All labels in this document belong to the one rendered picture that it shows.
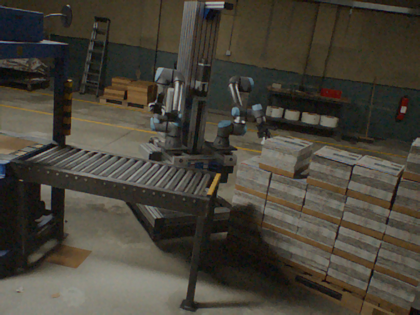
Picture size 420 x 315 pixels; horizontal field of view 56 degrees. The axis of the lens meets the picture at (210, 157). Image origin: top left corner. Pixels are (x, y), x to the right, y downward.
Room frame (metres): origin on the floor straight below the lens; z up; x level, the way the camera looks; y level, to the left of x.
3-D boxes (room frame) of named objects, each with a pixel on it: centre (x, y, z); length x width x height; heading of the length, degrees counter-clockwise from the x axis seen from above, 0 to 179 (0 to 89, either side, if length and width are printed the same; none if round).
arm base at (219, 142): (3.54, -0.09, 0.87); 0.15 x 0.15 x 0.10
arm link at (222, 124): (3.54, -0.10, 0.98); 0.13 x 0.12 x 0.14; 107
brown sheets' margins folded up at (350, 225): (2.90, -0.83, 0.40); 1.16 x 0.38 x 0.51; 60
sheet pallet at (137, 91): (9.19, 2.05, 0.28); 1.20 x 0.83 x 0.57; 83
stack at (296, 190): (2.90, -0.83, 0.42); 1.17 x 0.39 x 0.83; 60
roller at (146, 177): (2.57, 0.41, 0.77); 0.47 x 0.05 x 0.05; 173
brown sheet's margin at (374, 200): (2.69, -1.20, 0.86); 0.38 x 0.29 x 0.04; 149
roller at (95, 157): (2.62, 0.86, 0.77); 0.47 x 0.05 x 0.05; 173
